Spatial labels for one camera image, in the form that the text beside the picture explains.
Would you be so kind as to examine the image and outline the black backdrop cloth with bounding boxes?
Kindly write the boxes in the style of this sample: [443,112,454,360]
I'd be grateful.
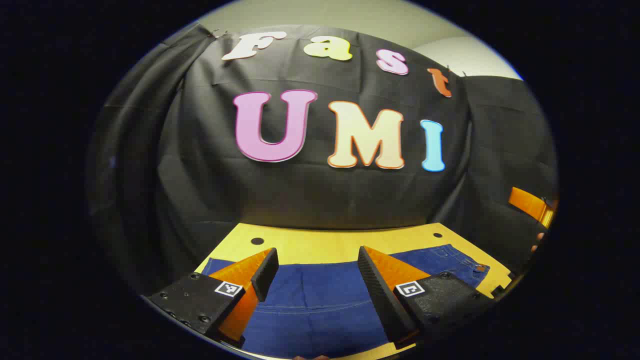
[86,22,559,297]

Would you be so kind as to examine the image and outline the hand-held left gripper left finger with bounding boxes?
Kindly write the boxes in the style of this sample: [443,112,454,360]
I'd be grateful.
[145,247,280,349]

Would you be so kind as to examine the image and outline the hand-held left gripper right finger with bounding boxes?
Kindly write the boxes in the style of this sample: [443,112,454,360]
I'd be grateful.
[357,245,496,350]

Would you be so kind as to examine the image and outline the blue denim jeans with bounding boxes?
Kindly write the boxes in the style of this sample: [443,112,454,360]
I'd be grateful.
[201,243,491,360]

